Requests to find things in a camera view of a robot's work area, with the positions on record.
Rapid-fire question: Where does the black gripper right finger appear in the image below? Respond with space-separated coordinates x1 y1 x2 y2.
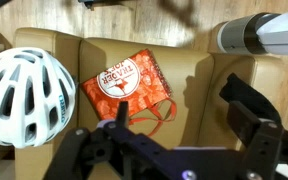
218 73 288 180

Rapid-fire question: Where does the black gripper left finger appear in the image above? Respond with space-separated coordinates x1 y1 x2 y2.
43 101 130 180

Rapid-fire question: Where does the tan leather sofa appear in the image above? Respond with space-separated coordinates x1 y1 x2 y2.
3 27 287 180

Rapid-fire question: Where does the red Trader Joe's bag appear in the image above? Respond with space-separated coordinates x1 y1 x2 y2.
80 48 178 138

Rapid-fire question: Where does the white bicycle helmet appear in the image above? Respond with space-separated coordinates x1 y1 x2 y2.
0 46 78 149

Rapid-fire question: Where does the white bladeless fan grey base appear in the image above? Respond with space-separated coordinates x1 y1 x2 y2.
216 7 288 57

